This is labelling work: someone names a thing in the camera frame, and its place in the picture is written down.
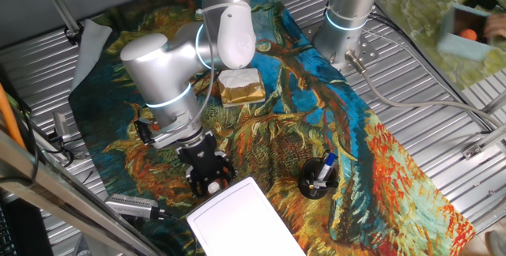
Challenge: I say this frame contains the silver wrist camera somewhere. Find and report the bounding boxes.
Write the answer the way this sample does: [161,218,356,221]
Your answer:
[152,119,205,150]

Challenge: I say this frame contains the black pen holder cup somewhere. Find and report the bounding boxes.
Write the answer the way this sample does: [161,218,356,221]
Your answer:
[297,156,340,201]

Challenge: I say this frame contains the gold tissue box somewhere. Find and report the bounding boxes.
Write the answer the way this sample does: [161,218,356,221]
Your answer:
[217,67,267,108]

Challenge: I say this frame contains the aluminium profile rail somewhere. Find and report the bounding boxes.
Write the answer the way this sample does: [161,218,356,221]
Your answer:
[480,88,506,115]
[461,123,506,160]

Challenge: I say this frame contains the white plastic tray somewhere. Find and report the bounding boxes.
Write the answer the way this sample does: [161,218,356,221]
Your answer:
[185,175,308,256]

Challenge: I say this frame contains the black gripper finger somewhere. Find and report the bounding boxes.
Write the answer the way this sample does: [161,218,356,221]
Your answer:
[185,165,210,200]
[215,151,237,182]

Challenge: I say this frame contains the light blue box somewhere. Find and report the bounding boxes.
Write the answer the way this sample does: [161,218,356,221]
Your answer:
[436,2,495,62]

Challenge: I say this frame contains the grey shoe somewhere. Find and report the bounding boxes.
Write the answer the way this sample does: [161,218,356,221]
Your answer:
[485,230,506,256]

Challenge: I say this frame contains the black pen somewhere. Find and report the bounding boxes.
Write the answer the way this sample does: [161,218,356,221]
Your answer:
[308,179,340,198]

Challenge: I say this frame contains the thin grey cable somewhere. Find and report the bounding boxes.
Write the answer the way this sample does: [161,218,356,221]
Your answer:
[195,6,217,125]

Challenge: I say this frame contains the sunflower painting cloth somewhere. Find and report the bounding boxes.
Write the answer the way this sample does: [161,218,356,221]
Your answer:
[67,0,478,256]

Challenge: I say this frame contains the long silver camera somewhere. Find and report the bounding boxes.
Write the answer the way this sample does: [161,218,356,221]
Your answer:
[104,193,167,220]

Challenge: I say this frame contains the small black object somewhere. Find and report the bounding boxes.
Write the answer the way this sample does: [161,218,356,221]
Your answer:
[462,0,501,12]

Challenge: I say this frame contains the orange ball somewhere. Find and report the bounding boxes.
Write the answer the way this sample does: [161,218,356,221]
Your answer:
[460,28,478,43]

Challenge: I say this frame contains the metal frame beam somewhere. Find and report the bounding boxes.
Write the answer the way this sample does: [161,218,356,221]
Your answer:
[0,129,167,256]

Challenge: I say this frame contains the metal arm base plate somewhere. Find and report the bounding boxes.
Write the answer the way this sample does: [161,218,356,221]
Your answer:
[302,22,380,76]

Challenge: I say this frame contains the black desktop device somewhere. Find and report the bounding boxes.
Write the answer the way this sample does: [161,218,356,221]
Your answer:
[0,190,55,256]

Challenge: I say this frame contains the thick grey cable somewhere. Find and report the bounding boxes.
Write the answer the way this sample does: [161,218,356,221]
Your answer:
[344,49,505,129]

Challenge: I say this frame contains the black cable bundle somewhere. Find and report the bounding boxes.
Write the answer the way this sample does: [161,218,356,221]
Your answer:
[318,0,493,133]

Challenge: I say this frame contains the blue capped marker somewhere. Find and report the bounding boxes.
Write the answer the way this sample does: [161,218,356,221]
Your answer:
[314,151,338,186]

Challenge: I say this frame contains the grey tripod pole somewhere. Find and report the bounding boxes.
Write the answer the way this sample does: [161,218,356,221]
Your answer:
[33,0,84,46]

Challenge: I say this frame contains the person hand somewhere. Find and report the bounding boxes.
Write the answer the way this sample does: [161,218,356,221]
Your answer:
[484,12,506,40]

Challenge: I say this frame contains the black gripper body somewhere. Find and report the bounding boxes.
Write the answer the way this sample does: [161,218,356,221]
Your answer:
[176,133,221,178]

